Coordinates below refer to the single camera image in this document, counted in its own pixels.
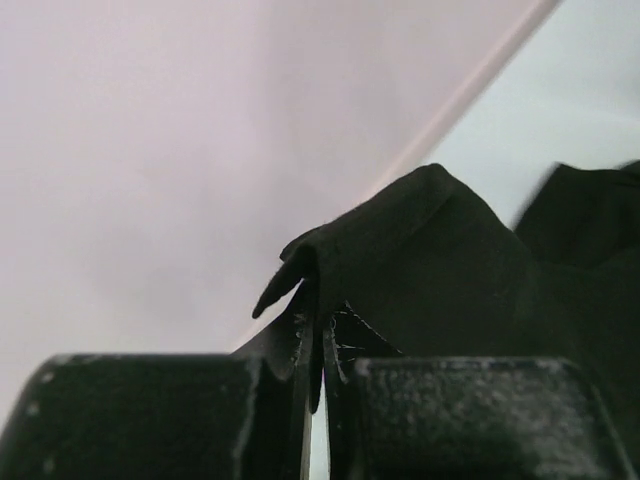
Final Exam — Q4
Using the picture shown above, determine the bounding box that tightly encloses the black long sleeve shirt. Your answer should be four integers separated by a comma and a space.
255, 163, 639, 413

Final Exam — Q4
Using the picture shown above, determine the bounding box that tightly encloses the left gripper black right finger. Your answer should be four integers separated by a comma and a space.
323, 306, 636, 479

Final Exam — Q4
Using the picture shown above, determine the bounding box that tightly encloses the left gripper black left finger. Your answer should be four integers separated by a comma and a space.
0, 289, 317, 480

